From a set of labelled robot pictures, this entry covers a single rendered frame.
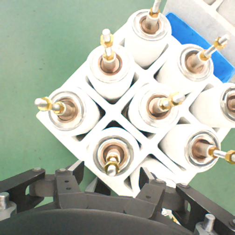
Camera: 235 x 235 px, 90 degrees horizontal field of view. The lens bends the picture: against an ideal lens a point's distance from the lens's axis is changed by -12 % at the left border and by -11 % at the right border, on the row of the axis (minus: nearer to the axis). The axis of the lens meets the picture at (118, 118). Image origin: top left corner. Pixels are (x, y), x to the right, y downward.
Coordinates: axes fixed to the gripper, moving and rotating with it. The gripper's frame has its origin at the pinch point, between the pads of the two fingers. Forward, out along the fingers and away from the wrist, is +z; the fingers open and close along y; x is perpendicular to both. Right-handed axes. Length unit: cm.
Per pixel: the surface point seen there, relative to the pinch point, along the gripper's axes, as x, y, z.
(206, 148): 3.0, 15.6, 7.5
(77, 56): 30.4, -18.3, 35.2
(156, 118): 7.3, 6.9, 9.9
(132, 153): 0.7, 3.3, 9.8
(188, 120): 8.2, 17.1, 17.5
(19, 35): 40, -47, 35
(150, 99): 10.7, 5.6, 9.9
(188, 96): 14.2, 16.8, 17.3
